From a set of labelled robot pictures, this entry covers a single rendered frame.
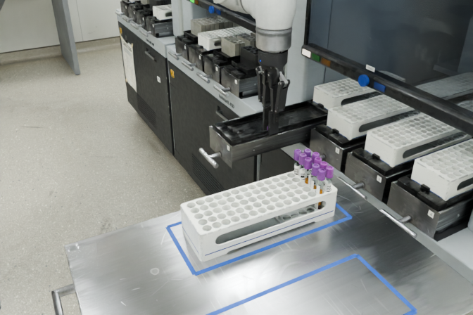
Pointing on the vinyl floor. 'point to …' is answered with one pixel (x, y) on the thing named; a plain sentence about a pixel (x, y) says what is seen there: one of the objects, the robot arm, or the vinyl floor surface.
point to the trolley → (267, 271)
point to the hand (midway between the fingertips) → (270, 119)
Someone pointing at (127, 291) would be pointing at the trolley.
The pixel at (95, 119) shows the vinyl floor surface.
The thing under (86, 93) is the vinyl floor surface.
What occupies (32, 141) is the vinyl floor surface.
